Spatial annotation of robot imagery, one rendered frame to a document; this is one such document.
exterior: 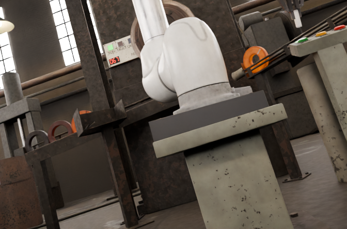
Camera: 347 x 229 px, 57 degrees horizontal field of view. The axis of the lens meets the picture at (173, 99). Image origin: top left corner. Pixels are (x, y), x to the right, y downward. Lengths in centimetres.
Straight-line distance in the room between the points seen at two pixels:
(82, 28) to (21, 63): 507
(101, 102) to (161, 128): 424
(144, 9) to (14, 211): 357
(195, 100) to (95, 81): 429
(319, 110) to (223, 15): 113
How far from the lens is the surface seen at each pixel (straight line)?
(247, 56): 197
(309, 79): 153
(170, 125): 78
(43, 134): 244
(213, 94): 86
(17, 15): 1080
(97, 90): 507
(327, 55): 141
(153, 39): 111
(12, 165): 443
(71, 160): 918
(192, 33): 90
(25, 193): 444
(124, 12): 252
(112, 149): 192
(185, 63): 88
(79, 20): 549
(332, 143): 153
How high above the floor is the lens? 30
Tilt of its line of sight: 10 degrees up
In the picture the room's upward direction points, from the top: 17 degrees counter-clockwise
